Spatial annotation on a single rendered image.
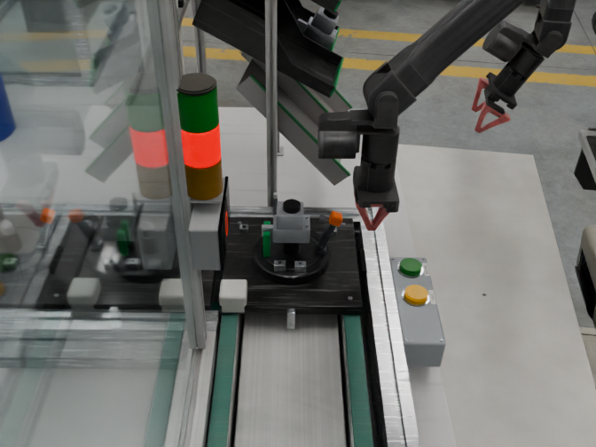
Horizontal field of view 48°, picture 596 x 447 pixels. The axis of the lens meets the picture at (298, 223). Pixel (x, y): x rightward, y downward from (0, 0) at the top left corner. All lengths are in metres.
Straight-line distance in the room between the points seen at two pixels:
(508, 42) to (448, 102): 2.31
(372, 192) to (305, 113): 0.39
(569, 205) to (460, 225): 1.73
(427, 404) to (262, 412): 0.28
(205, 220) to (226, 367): 0.29
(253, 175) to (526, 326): 0.71
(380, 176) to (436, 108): 2.70
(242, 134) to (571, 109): 2.54
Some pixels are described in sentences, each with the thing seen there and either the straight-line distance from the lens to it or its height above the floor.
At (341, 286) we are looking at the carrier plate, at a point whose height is 0.97.
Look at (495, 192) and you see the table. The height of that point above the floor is 0.86.
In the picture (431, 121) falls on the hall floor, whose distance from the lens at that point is 3.63.
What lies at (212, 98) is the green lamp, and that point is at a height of 1.40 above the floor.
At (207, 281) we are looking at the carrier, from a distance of 1.18.
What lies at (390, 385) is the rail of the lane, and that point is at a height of 0.96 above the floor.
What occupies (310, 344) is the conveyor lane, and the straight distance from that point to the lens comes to 1.15.
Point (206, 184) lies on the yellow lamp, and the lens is 0.86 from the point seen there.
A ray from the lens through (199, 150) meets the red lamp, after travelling 0.83.
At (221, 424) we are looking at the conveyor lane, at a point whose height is 0.95.
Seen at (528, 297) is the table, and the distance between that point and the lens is 1.39.
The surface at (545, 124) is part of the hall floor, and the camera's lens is 3.79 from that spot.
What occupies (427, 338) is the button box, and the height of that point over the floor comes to 0.96.
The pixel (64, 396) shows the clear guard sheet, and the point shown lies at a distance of 0.46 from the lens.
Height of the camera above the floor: 1.78
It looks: 39 degrees down
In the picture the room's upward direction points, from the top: 1 degrees clockwise
